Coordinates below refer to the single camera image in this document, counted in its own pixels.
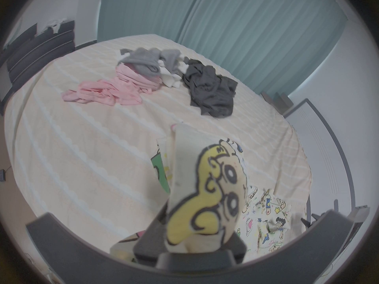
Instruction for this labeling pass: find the blue-green curtain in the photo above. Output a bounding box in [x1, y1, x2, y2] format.
[177, 0, 348, 93]
[97, 0, 208, 45]

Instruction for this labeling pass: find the white garment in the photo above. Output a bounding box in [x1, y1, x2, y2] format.
[158, 57, 185, 89]

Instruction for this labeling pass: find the bed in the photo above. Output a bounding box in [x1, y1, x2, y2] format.
[3, 34, 357, 265]

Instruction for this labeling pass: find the black garment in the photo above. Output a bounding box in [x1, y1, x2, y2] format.
[181, 57, 239, 118]

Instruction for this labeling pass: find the dark grey chest of drawers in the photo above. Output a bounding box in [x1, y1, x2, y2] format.
[0, 20, 76, 100]

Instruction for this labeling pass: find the pink garment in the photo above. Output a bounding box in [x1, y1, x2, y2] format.
[62, 63, 162, 106]

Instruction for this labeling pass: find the white printed pyjama top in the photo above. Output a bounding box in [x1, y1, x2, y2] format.
[110, 123, 292, 261]

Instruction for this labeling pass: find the grey garment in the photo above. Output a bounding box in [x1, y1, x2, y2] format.
[120, 48, 188, 77]

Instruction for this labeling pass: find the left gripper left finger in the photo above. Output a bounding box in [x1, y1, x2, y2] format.
[133, 201, 171, 267]

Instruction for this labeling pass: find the grey bedside table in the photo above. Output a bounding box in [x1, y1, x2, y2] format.
[261, 91, 294, 114]

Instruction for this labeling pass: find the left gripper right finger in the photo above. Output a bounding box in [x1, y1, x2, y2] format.
[219, 229, 248, 264]

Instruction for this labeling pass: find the white crumpled cloth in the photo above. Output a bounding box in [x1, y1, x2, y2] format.
[44, 17, 68, 34]

